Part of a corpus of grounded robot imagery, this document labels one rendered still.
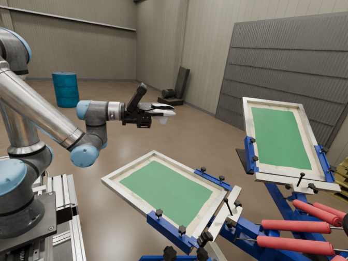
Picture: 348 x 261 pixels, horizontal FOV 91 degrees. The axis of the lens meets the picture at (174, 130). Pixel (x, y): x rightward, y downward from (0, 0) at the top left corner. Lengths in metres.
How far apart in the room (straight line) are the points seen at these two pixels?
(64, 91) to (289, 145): 5.91
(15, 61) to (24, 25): 10.72
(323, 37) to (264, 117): 3.16
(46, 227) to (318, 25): 4.93
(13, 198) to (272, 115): 1.87
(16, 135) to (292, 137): 1.85
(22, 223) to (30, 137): 0.30
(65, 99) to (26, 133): 5.59
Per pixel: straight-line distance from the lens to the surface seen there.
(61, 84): 6.30
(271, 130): 1.78
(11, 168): 0.78
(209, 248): 0.88
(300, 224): 1.16
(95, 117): 0.69
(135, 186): 1.37
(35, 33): 11.44
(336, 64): 4.62
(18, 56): 0.76
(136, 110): 0.68
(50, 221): 0.87
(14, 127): 0.81
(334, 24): 4.78
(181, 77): 7.00
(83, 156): 0.60
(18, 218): 0.84
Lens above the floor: 1.88
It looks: 24 degrees down
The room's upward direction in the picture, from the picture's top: 6 degrees clockwise
